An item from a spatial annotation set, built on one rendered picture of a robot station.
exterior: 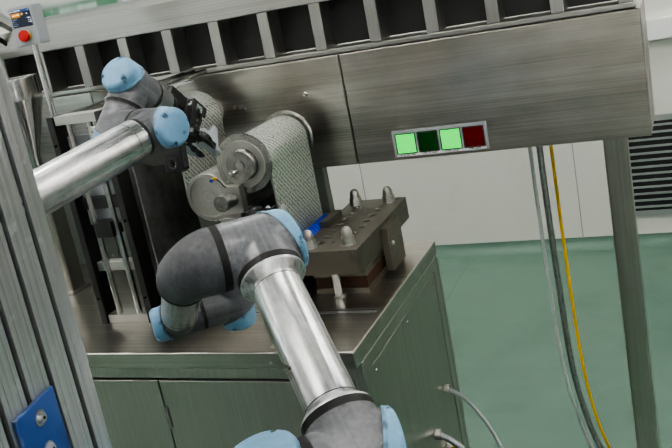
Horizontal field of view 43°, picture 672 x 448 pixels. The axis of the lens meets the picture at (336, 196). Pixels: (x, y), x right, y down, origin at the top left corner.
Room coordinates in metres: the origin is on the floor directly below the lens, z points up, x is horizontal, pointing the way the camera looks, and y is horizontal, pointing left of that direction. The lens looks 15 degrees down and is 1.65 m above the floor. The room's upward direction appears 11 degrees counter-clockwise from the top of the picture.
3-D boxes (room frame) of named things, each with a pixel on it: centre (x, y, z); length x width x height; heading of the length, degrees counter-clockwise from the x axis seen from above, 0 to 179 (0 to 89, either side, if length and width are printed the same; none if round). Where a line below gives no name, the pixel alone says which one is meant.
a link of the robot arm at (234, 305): (1.73, 0.27, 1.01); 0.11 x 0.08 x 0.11; 108
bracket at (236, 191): (1.99, 0.25, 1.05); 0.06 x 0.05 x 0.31; 156
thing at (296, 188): (2.10, 0.09, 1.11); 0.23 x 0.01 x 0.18; 156
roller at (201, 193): (2.17, 0.26, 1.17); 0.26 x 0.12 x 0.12; 156
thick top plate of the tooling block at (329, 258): (2.09, -0.03, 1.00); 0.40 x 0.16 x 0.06; 156
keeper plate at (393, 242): (2.06, -0.12, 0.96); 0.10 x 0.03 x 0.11; 156
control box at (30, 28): (2.26, 0.69, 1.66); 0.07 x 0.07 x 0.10; 76
